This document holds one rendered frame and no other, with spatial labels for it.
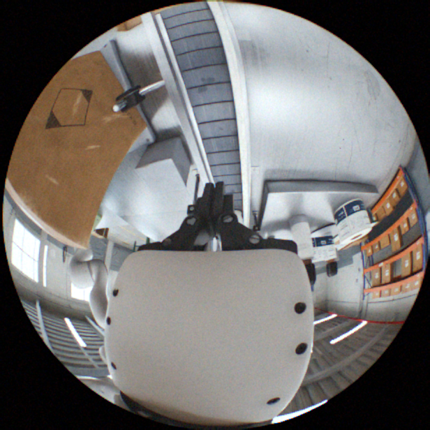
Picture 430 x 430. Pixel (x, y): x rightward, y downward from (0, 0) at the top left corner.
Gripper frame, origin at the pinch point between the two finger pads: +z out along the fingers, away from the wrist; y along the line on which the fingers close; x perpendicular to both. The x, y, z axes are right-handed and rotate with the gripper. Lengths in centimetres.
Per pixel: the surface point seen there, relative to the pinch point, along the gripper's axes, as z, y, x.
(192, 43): 12.4, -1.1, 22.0
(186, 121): 9.1, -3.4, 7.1
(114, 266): 150, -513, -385
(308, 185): 29.3, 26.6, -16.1
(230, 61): 10.9, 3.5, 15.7
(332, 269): 17, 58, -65
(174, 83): 7.1, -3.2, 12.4
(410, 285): -91, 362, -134
